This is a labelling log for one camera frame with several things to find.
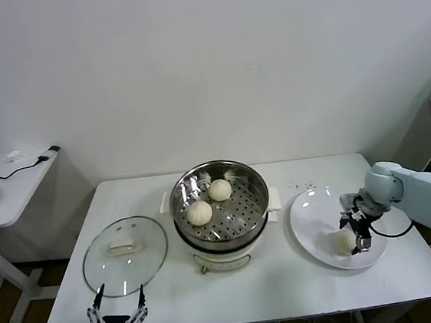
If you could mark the white side table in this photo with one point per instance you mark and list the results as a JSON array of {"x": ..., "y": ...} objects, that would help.
[{"x": 10, "y": 190}]

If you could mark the white oval plate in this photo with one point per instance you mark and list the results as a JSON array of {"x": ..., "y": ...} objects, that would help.
[{"x": 313, "y": 213}]

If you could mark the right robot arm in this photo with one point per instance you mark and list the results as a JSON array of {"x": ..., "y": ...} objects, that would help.
[{"x": 423, "y": 193}]

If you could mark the steel steamer basket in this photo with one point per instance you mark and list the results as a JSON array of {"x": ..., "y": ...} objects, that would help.
[{"x": 243, "y": 205}]

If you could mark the white electric cooker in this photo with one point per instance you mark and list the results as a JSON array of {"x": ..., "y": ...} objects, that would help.
[{"x": 225, "y": 258}]

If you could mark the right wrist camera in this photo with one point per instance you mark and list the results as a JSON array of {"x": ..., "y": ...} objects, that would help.
[{"x": 348, "y": 200}]

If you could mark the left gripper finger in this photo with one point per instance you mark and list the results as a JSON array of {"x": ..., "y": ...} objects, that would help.
[
  {"x": 100, "y": 295},
  {"x": 141, "y": 296}
]

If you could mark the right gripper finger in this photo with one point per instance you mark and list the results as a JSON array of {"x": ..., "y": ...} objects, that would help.
[
  {"x": 345, "y": 218},
  {"x": 363, "y": 245}
]

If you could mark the white steamed baozi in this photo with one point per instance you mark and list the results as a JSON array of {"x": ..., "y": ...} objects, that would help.
[
  {"x": 343, "y": 242},
  {"x": 219, "y": 190},
  {"x": 200, "y": 213}
]

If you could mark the glass pot lid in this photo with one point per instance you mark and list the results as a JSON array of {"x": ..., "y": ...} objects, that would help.
[{"x": 125, "y": 256}]

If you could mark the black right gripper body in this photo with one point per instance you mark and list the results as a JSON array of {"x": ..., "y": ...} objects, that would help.
[{"x": 361, "y": 227}]

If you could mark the small white object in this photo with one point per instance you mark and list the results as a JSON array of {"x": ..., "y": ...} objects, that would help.
[{"x": 14, "y": 155}]

